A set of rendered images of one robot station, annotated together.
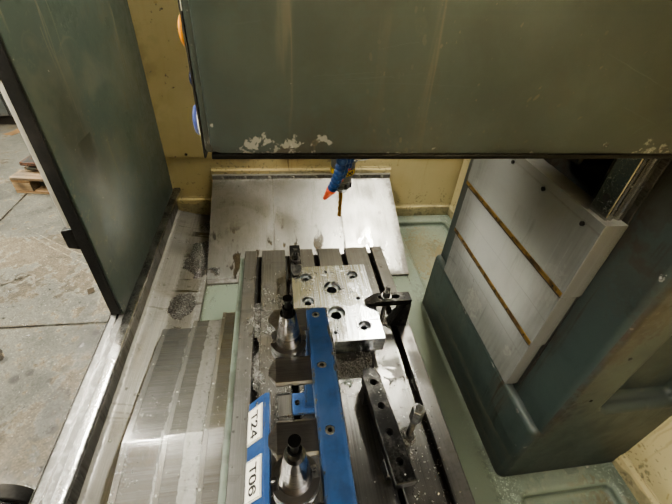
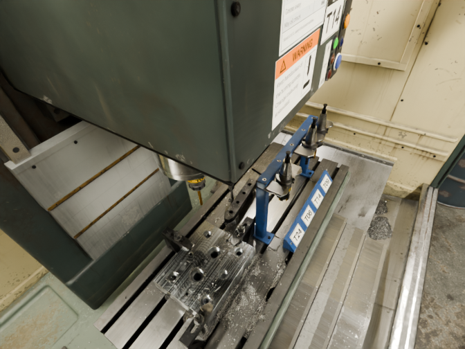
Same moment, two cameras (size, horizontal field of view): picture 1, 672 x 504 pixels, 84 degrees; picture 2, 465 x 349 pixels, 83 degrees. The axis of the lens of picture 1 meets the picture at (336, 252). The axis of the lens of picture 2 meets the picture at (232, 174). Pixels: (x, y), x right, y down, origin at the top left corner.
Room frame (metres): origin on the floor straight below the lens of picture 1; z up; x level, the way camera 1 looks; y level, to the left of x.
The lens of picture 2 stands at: (0.96, 0.41, 1.85)
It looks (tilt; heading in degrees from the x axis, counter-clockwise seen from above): 44 degrees down; 227
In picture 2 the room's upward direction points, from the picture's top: 4 degrees counter-clockwise
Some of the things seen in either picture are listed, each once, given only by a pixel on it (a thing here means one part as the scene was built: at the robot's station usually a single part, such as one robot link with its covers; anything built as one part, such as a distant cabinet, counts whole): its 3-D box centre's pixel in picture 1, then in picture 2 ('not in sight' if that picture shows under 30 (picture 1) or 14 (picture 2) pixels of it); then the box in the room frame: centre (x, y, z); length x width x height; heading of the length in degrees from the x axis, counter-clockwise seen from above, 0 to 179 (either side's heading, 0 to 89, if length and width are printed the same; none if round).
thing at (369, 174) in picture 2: not in sight; (286, 189); (0.07, -0.12, 0.75); 0.89 x 0.70 x 0.26; 101
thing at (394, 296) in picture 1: (386, 305); (178, 242); (0.74, -0.16, 0.97); 0.13 x 0.03 x 0.15; 101
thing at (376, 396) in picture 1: (383, 425); (241, 201); (0.41, -0.14, 0.93); 0.26 x 0.05 x 0.06; 16
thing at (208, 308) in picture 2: (295, 266); (198, 326); (0.88, 0.12, 0.97); 0.13 x 0.03 x 0.15; 11
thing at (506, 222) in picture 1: (501, 253); (115, 180); (0.79, -0.44, 1.16); 0.48 x 0.05 x 0.51; 11
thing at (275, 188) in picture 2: (287, 319); (277, 189); (0.46, 0.08, 1.21); 0.07 x 0.05 x 0.01; 101
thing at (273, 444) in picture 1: (293, 438); (304, 151); (0.24, 0.04, 1.21); 0.07 x 0.05 x 0.01; 101
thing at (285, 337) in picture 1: (288, 326); (286, 168); (0.41, 0.07, 1.26); 0.04 x 0.04 x 0.07
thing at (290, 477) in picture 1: (294, 466); (311, 133); (0.19, 0.03, 1.26); 0.04 x 0.04 x 0.07
